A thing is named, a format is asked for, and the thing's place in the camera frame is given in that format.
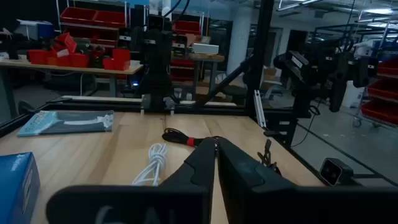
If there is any white rectangular box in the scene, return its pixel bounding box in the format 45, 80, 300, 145
192, 42, 220, 55

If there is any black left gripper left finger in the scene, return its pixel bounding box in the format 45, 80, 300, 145
46, 137, 217, 224

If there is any metal shelving rack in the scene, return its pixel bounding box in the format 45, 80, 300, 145
55, 0, 130, 50

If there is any blue game controller box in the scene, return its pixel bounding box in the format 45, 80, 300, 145
0, 151, 41, 224

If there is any black aluminium table frame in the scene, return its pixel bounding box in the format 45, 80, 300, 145
0, 0, 398, 187

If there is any white aluminium profile bar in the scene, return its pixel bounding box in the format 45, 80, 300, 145
253, 89, 267, 128

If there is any long wooden workbench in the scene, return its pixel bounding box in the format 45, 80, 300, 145
0, 57, 144, 125

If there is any small wooden workbench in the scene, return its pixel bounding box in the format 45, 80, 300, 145
170, 52, 225, 100

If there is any white USB-C cable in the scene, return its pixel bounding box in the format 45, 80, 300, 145
132, 142, 169, 187

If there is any grey and blue storage box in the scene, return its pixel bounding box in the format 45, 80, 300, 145
14, 19, 55, 40

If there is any small black table camera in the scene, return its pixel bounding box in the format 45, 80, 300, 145
319, 157, 354, 187

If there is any black cable with red tie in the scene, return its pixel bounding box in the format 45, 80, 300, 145
161, 127, 220, 147

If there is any metal wire cart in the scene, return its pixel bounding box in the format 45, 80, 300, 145
353, 18, 398, 128

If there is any red plastic storage bin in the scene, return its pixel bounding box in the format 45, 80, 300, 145
93, 11, 127, 29
27, 49, 49, 65
55, 32, 78, 54
46, 55, 71, 67
366, 79, 398, 100
377, 58, 398, 77
102, 48, 131, 72
172, 20, 201, 35
68, 52, 90, 68
360, 98, 398, 125
60, 6, 98, 26

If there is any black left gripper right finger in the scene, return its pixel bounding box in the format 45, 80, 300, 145
216, 138, 398, 224

